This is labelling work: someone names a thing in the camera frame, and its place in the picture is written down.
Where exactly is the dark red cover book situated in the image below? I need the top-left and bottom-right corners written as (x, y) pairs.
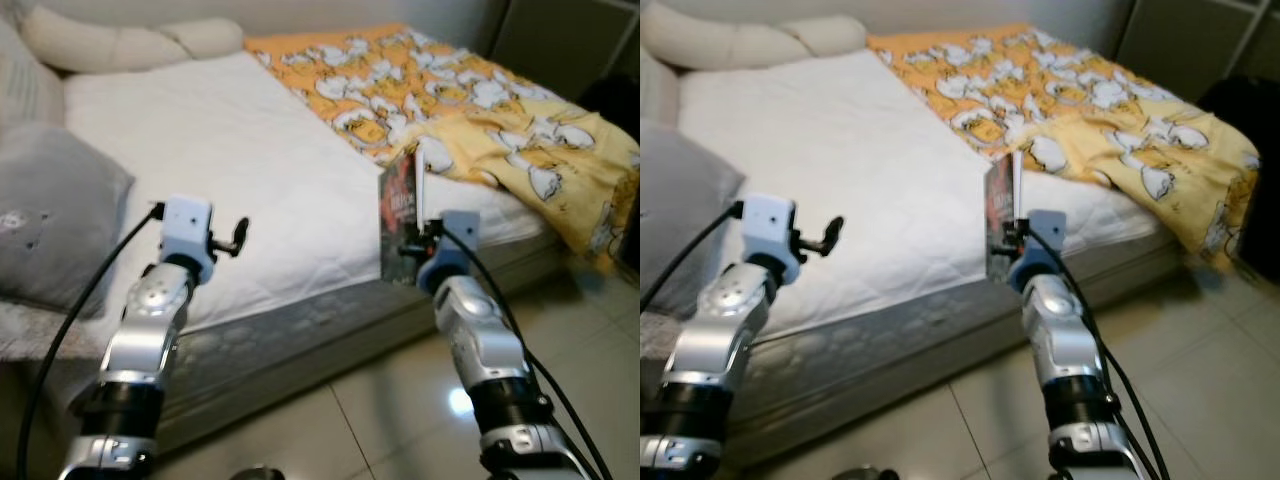
top-left (983, 150), bottom-right (1024, 283)
top-left (377, 139), bottom-right (430, 284)

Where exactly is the grey fleece pillow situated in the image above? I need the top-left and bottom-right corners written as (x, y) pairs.
top-left (640, 118), bottom-right (748, 313)
top-left (0, 124), bottom-right (137, 323)

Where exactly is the yellow egg cartoon blanket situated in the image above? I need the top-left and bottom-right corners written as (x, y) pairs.
top-left (866, 22), bottom-right (1263, 273)
top-left (244, 22), bottom-right (641, 278)

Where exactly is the white quilted mattress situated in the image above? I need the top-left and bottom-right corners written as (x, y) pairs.
top-left (0, 50), bottom-right (563, 459)
top-left (640, 50), bottom-right (1189, 466)

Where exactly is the small cream pillow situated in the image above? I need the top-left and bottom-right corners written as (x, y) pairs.
top-left (788, 14), bottom-right (869, 58)
top-left (158, 17), bottom-right (247, 59)

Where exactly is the grey patterned pillow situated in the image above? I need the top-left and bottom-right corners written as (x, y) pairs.
top-left (0, 18), bottom-right (67, 133)
top-left (640, 48), bottom-right (683, 131)

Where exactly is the dark grey wardrobe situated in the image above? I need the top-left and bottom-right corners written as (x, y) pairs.
top-left (488, 0), bottom-right (641, 103)
top-left (1114, 0), bottom-right (1280, 101)

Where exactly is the long cream bolster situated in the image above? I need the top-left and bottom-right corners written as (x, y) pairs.
top-left (640, 2), bottom-right (813, 71)
top-left (18, 4), bottom-right (193, 74)

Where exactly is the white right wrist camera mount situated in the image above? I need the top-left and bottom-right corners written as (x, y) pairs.
top-left (1004, 209), bottom-right (1067, 294)
top-left (416, 209), bottom-right (484, 295)

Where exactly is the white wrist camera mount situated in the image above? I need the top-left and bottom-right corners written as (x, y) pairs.
top-left (416, 209), bottom-right (484, 295)
top-left (159, 195), bottom-right (217, 286)
top-left (1004, 209), bottom-right (1067, 294)
top-left (738, 192), bottom-right (800, 288)

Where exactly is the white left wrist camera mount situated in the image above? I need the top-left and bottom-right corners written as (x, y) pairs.
top-left (159, 195), bottom-right (217, 286)
top-left (738, 192), bottom-right (800, 288)

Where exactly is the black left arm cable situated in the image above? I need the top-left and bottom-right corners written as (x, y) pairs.
top-left (640, 202), bottom-right (747, 313)
top-left (14, 202), bottom-right (167, 480)

